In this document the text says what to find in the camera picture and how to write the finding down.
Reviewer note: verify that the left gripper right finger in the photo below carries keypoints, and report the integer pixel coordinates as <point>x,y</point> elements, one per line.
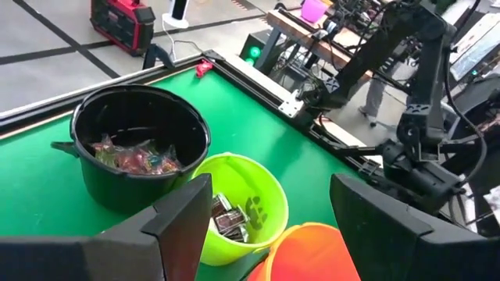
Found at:
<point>410,253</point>

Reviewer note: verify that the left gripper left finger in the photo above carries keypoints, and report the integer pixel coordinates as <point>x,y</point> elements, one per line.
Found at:
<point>117,257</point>

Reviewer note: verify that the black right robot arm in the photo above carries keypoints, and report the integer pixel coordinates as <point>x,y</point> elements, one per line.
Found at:
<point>426,78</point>

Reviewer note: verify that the colourful clear wrapped candy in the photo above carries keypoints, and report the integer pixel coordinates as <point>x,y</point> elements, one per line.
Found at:
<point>133,162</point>
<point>103,152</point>
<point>166,162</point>

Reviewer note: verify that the brown silver wrapped candy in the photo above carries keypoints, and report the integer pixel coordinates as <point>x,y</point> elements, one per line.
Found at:
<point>230,220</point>
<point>220,205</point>
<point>238,234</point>

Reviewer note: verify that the red wrapped candy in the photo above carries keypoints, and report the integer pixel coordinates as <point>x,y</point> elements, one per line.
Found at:
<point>204,68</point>

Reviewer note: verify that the person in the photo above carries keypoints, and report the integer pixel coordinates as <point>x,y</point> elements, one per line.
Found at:
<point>375,97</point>

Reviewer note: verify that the wooden workbench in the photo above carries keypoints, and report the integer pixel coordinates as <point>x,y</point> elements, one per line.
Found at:
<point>297,35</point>

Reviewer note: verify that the light table edge board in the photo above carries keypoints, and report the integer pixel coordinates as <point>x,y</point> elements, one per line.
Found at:
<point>254,80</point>

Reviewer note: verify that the black computer with green lights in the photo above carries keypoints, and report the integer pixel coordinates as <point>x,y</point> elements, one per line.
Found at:
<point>256,50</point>

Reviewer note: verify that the purple bucket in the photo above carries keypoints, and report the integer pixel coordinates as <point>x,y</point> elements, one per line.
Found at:
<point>314,9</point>

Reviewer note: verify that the orange pumpkin bucket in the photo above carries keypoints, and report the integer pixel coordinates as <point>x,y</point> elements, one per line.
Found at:
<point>312,253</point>

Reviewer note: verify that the lime green bucket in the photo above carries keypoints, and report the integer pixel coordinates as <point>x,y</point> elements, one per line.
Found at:
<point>234,171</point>

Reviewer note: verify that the black cauldron bucket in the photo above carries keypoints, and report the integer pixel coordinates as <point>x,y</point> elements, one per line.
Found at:
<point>129,113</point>

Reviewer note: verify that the white tower fan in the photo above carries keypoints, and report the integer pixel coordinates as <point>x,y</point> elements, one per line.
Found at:
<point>176,21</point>

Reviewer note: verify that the black table clamp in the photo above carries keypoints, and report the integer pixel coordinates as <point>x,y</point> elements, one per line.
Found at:
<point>156,52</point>

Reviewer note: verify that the tilted flat screen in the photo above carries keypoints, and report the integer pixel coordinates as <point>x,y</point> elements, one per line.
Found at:
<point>476,47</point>

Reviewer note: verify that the red black tool box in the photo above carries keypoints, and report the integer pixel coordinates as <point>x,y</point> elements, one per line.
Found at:
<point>121,25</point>

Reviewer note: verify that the silver corner bracket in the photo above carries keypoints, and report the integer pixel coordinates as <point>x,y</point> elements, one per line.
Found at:
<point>291,105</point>

